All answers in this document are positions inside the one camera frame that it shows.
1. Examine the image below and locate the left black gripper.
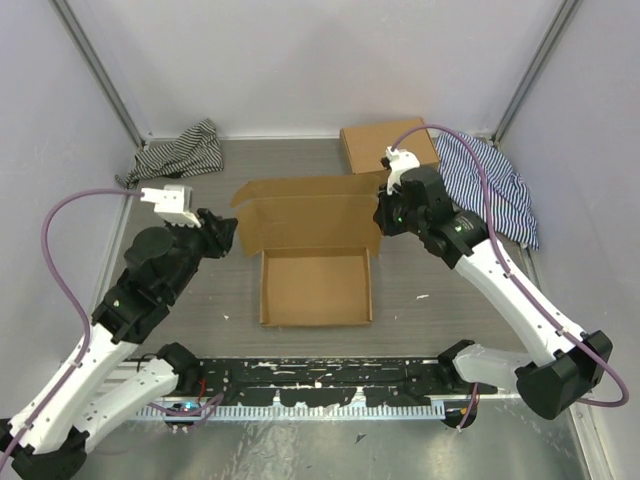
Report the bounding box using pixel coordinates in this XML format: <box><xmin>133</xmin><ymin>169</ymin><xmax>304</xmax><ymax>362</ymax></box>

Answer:
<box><xmin>165</xmin><ymin>208</ymin><xmax>241</xmax><ymax>300</ymax></box>

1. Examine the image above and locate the cardboard box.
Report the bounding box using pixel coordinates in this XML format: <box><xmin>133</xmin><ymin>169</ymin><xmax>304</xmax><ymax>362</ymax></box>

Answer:
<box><xmin>231</xmin><ymin>174</ymin><xmax>381</xmax><ymax>327</ymax></box>
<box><xmin>340</xmin><ymin>117</ymin><xmax>440</xmax><ymax>180</ymax></box>

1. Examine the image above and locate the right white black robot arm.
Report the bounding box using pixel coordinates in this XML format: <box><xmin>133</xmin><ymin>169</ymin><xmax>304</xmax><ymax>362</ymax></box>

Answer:
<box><xmin>374</xmin><ymin>166</ymin><xmax>613</xmax><ymax>420</ymax></box>

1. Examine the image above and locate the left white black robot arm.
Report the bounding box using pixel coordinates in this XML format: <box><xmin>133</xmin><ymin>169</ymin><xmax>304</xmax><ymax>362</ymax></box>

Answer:
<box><xmin>1</xmin><ymin>208</ymin><xmax>238</xmax><ymax>479</ymax></box>

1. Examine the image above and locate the folded closed cardboard box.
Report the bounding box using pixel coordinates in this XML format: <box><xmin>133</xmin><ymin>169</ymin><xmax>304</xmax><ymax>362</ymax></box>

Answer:
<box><xmin>340</xmin><ymin>117</ymin><xmax>440</xmax><ymax>180</ymax></box>

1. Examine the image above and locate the blue white striped cloth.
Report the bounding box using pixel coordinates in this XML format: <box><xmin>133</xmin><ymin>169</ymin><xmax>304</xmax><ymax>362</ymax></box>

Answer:
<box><xmin>436</xmin><ymin>133</ymin><xmax>539</xmax><ymax>250</ymax></box>

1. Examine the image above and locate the grey striped cloth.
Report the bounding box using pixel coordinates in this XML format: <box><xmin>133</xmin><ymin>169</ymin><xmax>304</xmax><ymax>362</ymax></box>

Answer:
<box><xmin>115</xmin><ymin>118</ymin><xmax>224</xmax><ymax>189</ymax></box>

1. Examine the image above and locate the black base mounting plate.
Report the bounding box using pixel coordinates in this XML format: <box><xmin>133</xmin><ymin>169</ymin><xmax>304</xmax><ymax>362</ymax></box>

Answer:
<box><xmin>169</xmin><ymin>357</ymin><xmax>500</xmax><ymax>407</ymax></box>

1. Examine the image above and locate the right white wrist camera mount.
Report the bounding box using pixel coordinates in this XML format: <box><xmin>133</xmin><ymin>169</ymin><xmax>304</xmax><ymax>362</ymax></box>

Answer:
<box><xmin>383</xmin><ymin>146</ymin><xmax>420</xmax><ymax>195</ymax></box>

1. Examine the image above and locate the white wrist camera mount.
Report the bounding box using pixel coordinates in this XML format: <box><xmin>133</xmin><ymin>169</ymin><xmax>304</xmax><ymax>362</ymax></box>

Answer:
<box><xmin>383</xmin><ymin>146</ymin><xmax>420</xmax><ymax>195</ymax></box>
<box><xmin>141</xmin><ymin>185</ymin><xmax>202</xmax><ymax>228</ymax></box>

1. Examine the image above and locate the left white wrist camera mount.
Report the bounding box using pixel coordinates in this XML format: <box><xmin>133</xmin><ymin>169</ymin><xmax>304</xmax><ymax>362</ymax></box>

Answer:
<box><xmin>141</xmin><ymin>185</ymin><xmax>202</xmax><ymax>228</ymax></box>

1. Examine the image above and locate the aluminium front rail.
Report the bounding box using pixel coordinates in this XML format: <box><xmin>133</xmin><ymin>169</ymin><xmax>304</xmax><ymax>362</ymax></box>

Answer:
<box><xmin>99</xmin><ymin>357</ymin><xmax>526</xmax><ymax>401</ymax></box>

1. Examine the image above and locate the slotted grey cable duct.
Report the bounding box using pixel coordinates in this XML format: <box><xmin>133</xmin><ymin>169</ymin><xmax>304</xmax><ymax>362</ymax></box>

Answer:
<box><xmin>134</xmin><ymin>399</ymin><xmax>447</xmax><ymax>421</ymax></box>

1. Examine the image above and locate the right aluminium corner post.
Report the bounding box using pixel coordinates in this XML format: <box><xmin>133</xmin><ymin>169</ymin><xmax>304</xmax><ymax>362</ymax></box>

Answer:
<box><xmin>491</xmin><ymin>0</ymin><xmax>583</xmax><ymax>146</ymax></box>

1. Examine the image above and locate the aluminium corner post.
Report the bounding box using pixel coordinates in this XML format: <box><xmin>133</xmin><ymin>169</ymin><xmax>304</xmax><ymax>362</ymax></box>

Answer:
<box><xmin>491</xmin><ymin>0</ymin><xmax>583</xmax><ymax>146</ymax></box>
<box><xmin>49</xmin><ymin>0</ymin><xmax>145</xmax><ymax>148</ymax></box>

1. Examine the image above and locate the left aluminium corner post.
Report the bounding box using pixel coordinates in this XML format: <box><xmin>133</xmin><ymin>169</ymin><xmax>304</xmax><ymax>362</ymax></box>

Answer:
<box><xmin>49</xmin><ymin>0</ymin><xmax>145</xmax><ymax>148</ymax></box>

